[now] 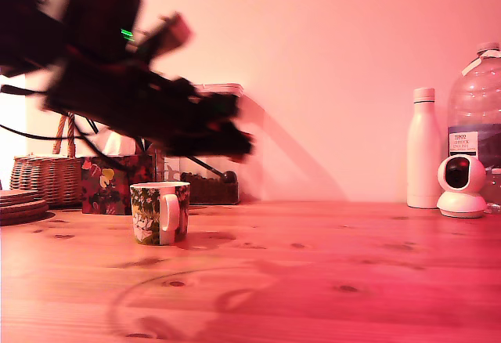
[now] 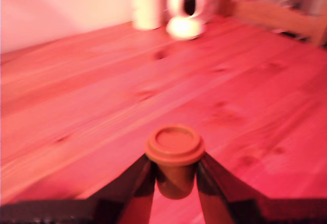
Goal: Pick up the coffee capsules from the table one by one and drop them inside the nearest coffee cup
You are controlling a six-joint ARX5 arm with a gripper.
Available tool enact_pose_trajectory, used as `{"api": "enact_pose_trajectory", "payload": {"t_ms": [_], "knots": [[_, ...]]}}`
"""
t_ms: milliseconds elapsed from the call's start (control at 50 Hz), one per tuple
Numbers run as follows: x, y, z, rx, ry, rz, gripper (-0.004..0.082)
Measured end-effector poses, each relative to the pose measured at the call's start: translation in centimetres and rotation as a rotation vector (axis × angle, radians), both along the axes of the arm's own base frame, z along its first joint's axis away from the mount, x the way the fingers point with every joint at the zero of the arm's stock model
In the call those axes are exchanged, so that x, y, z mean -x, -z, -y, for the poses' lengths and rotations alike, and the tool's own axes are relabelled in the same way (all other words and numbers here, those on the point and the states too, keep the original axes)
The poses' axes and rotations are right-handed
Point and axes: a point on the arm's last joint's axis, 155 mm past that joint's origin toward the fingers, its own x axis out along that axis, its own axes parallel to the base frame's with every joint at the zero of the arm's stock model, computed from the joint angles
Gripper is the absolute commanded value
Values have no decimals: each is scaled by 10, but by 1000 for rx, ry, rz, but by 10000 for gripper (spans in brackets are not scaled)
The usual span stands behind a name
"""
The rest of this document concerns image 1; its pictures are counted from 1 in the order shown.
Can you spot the black coffee scoop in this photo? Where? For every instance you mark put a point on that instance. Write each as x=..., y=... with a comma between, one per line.
x=228, y=177

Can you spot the clear plastic storage container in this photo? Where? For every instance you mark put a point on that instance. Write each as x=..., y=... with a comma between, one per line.
x=211, y=190

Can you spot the white mug with floral print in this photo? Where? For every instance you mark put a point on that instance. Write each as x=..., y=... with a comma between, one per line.
x=150, y=217

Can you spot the floral tissue box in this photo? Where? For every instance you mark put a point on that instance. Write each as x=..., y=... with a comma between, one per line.
x=109, y=186

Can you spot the woven wicker basket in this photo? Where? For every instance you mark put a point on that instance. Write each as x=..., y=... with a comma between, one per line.
x=47, y=174

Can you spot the white insulated bottle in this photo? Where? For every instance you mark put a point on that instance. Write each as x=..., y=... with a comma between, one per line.
x=424, y=155

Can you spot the round cork coaster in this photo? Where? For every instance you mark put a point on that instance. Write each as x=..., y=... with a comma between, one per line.
x=21, y=211
x=17, y=195

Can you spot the large clear water bottle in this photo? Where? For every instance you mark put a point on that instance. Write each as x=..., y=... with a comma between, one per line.
x=475, y=108

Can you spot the small white round camera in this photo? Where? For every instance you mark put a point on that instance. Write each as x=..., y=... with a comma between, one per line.
x=462, y=186

